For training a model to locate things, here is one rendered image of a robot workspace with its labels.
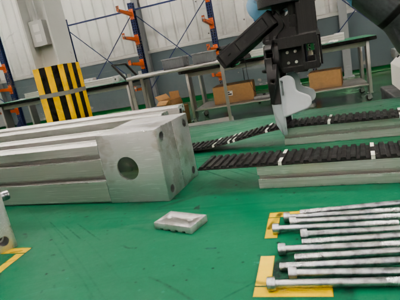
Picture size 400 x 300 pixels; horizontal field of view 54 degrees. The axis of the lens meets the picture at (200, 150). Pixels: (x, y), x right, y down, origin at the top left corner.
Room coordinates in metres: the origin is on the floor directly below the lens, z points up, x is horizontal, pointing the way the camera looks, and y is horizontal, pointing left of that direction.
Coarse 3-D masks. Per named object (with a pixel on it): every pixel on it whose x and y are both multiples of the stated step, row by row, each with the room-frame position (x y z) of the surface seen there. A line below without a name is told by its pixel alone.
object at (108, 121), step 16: (128, 112) 0.79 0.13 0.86; (144, 112) 0.77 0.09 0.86; (160, 112) 0.69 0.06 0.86; (176, 112) 0.75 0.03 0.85; (16, 128) 0.92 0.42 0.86; (32, 128) 0.90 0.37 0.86; (48, 128) 0.79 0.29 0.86; (64, 128) 0.77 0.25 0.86; (80, 128) 0.75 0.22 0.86; (96, 128) 0.73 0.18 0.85; (112, 128) 0.72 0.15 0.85
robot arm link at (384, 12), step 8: (352, 0) 0.93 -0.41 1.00; (360, 0) 0.92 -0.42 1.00; (368, 0) 0.91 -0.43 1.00; (376, 0) 0.90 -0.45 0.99; (384, 0) 0.89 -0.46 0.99; (392, 0) 0.88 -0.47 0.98; (360, 8) 0.94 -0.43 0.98; (368, 8) 0.92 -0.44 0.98; (376, 8) 0.90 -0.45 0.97; (384, 8) 0.89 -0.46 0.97; (392, 8) 0.88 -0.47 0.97; (368, 16) 0.93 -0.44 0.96; (376, 16) 0.91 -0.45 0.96; (384, 16) 0.90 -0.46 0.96; (376, 24) 0.94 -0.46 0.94
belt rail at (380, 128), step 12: (372, 120) 0.57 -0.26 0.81; (384, 120) 0.56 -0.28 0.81; (396, 120) 0.56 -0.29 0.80; (288, 132) 0.62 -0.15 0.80; (300, 132) 0.61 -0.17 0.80; (312, 132) 0.60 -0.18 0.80; (324, 132) 0.60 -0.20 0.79; (336, 132) 0.60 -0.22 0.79; (348, 132) 0.59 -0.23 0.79; (360, 132) 0.58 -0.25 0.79; (372, 132) 0.57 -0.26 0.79; (384, 132) 0.56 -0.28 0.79; (396, 132) 0.56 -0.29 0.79; (288, 144) 0.62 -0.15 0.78
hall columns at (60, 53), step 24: (24, 0) 3.89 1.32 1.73; (48, 0) 3.78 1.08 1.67; (24, 24) 3.79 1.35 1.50; (48, 24) 3.70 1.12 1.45; (48, 48) 3.88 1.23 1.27; (72, 48) 3.96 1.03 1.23; (48, 72) 3.72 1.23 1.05; (72, 72) 3.82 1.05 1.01; (48, 96) 3.74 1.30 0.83; (72, 96) 3.72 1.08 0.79; (48, 120) 3.76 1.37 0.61
